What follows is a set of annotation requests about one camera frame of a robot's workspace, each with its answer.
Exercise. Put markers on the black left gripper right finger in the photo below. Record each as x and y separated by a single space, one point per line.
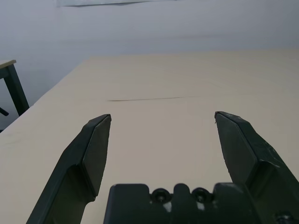
238 144

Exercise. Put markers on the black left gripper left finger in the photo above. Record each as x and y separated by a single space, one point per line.
93 149

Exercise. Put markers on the black tripod stand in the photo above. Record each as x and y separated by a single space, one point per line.
3 111

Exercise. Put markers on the side table with dark frame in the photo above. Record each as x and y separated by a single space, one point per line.
12 84

